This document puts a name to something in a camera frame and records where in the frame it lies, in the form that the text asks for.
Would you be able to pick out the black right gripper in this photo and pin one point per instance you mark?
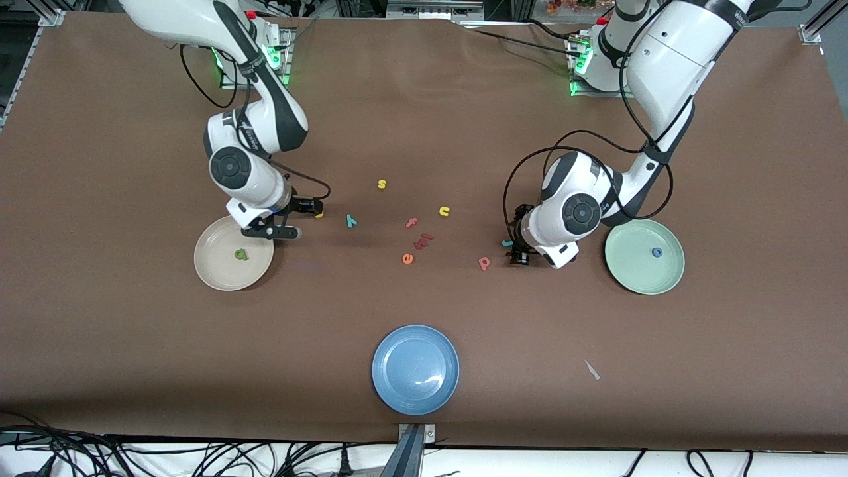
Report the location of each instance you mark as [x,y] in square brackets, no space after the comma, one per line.
[301,205]

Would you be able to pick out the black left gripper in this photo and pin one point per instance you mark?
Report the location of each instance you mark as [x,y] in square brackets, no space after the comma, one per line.
[520,233]

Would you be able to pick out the green letter a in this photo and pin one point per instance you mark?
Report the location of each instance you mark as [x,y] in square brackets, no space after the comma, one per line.
[242,255]

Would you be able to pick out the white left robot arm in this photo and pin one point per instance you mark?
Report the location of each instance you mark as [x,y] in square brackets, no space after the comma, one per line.
[669,59]

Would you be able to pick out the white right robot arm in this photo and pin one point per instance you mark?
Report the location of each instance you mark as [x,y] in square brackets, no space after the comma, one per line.
[265,112]

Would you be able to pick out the maroon letter k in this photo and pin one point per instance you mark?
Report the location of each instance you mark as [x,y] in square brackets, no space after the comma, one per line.
[419,244]

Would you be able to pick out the beige brown plate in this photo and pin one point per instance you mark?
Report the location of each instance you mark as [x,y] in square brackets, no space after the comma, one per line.
[228,271]

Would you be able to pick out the pale green plate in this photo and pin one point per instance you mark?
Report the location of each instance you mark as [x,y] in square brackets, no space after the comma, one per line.
[636,271]

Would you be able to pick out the brown paper table cover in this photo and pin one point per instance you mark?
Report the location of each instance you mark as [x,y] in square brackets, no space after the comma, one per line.
[424,132]

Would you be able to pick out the white paper scrap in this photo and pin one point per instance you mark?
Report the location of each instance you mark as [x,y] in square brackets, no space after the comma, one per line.
[591,370]

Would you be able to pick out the blue plate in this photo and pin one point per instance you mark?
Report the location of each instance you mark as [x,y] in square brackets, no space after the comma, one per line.
[415,370]

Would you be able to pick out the grey power strip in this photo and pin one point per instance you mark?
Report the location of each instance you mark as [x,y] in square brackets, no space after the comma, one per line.
[430,10]

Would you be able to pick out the orange artificial flowers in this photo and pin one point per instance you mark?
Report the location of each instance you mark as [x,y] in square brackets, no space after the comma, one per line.
[570,5]

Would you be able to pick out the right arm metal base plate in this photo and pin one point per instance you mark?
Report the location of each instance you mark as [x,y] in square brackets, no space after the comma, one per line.
[228,83]

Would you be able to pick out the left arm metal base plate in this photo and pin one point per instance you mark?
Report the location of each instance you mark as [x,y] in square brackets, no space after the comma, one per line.
[576,93]

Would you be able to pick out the grey metal camera pole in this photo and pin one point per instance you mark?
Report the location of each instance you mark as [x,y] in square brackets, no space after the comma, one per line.
[407,457]

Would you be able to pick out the aluminium frame profile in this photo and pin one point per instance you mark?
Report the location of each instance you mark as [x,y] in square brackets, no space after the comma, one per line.
[811,32]
[52,18]

